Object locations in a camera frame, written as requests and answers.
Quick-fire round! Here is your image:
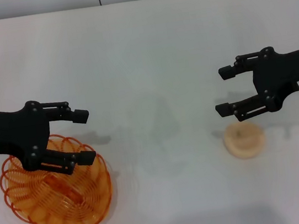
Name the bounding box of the orange wire basket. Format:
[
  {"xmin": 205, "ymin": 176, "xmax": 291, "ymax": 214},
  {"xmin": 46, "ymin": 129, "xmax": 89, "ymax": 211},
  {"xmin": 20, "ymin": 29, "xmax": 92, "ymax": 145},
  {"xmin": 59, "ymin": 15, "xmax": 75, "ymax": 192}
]
[{"xmin": 0, "ymin": 127, "xmax": 119, "ymax": 224}]

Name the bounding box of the round beige bun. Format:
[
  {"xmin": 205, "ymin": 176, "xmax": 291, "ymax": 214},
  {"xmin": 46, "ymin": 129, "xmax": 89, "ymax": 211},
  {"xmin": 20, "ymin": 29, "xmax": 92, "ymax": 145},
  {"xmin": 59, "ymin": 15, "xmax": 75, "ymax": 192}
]
[{"xmin": 221, "ymin": 118, "xmax": 269, "ymax": 163}]

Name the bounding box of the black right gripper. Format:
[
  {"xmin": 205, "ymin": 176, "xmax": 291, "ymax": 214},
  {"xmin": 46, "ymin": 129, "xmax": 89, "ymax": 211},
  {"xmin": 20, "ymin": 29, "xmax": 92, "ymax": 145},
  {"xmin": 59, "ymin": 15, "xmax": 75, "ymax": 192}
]
[{"xmin": 207, "ymin": 42, "xmax": 299, "ymax": 126}]

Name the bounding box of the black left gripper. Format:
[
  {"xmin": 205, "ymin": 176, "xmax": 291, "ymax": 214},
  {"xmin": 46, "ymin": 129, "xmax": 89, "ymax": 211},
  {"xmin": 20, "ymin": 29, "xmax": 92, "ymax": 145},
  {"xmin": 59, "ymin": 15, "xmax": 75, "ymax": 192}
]
[{"xmin": 0, "ymin": 92, "xmax": 99, "ymax": 185}]

